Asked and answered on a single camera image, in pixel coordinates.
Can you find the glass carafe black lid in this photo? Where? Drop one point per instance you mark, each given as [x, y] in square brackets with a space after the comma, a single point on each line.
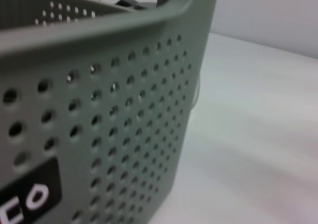
[126, 2]

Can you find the grey perforated storage bin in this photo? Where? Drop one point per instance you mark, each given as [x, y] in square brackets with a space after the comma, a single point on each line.
[99, 109]

